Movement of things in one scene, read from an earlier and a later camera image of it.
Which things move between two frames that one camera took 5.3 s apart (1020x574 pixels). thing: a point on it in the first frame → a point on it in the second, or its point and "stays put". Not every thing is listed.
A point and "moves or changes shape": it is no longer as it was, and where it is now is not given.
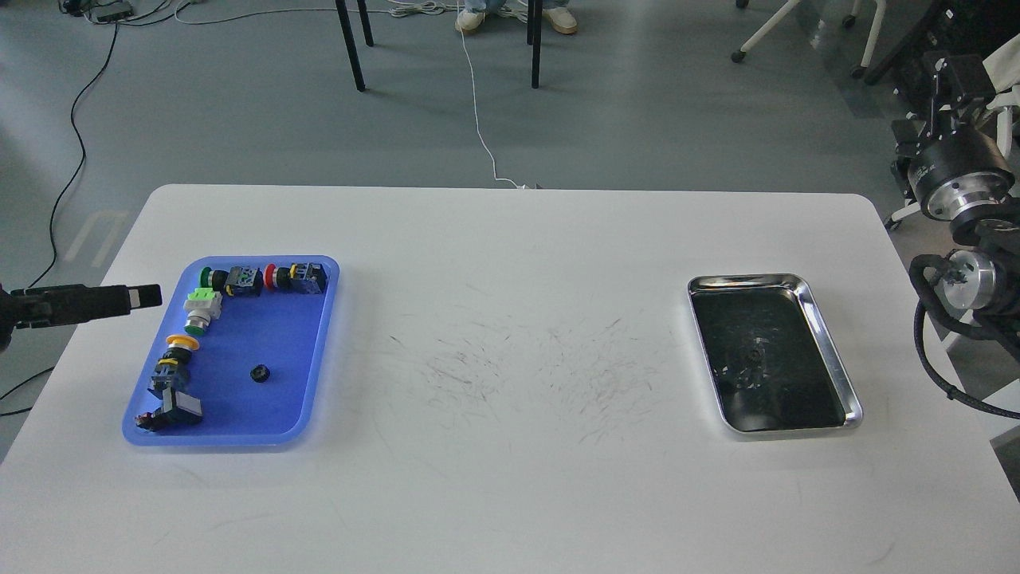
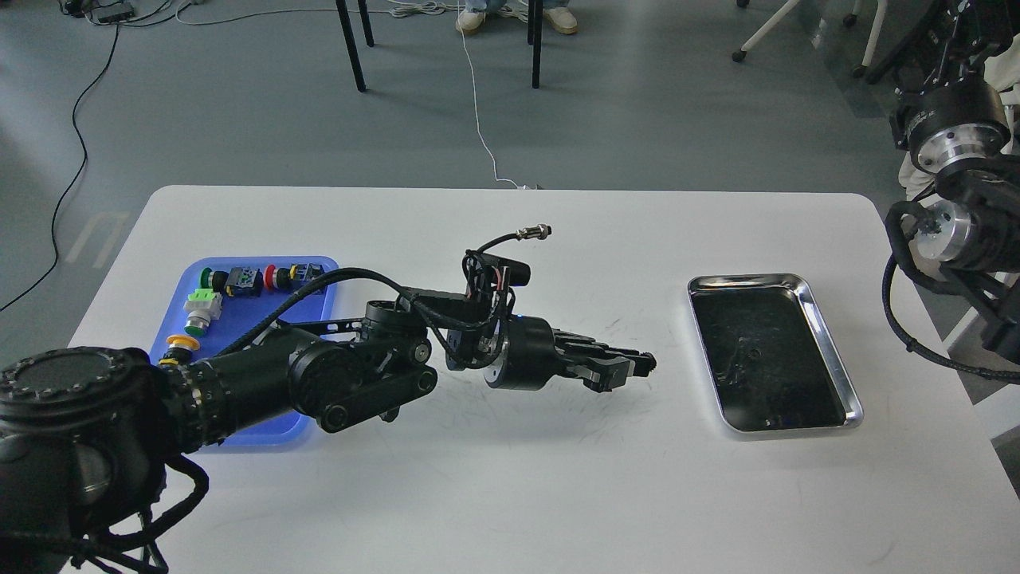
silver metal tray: [771, 360] stays put
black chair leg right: [534, 37] stays put
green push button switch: [240, 281] stays put
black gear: [260, 373] moves or changes shape
